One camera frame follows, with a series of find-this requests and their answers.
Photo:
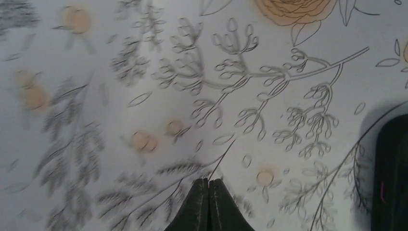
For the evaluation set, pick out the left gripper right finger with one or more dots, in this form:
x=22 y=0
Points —
x=224 y=215

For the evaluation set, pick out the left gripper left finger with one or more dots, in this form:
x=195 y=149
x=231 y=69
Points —
x=193 y=213

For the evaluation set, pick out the phone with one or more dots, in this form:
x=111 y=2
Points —
x=390 y=186

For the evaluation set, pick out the floral patterned mat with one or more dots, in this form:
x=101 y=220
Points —
x=111 y=109

